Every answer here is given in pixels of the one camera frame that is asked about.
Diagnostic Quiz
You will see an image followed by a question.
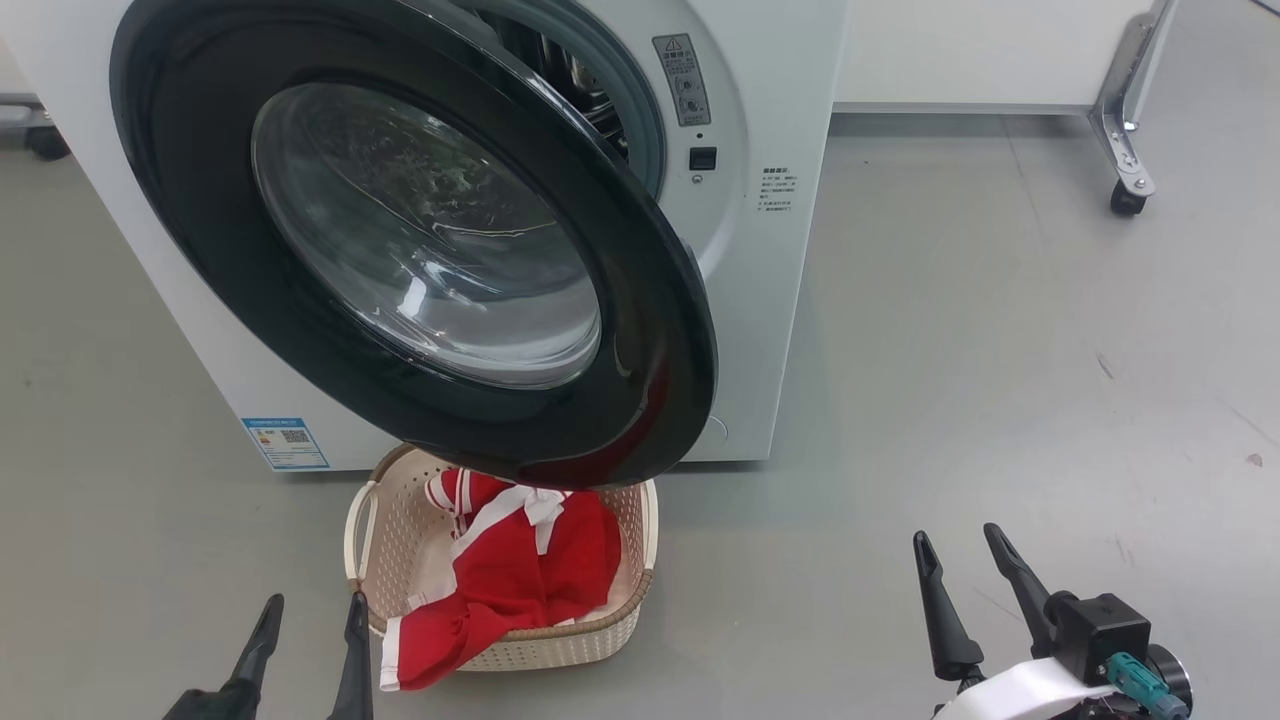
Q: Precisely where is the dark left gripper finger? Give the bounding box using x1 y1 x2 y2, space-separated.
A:
326 590 375 720
162 593 287 720

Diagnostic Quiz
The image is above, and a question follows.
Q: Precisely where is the white front-load washing machine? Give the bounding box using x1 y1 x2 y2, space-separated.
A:
0 0 850 474

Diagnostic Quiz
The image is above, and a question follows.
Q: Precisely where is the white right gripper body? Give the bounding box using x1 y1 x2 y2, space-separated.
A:
930 645 1195 720

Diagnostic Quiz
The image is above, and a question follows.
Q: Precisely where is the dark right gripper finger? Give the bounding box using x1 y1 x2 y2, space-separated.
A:
911 530 987 684
982 521 1077 662

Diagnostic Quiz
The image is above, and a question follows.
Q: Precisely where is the red basketball jersey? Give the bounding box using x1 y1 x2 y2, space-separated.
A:
377 466 624 694

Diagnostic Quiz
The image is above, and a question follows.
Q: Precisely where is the white partition board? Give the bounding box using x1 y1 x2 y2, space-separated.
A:
833 0 1161 113

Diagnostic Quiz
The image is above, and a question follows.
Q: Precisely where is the beige perforated laundry basket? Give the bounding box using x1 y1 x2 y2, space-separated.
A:
342 442 660 674

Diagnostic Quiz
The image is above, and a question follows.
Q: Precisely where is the blue energy label sticker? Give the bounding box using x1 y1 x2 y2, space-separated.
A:
241 417 330 472

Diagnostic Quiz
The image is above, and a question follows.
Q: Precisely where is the grey warning sticker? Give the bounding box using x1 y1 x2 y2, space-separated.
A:
652 33 713 128

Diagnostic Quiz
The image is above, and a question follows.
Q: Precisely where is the teal right camera connector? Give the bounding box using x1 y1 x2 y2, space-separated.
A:
1104 651 1191 720

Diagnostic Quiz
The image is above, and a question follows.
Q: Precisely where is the black glass washing machine door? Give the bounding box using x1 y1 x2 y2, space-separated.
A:
109 0 719 492

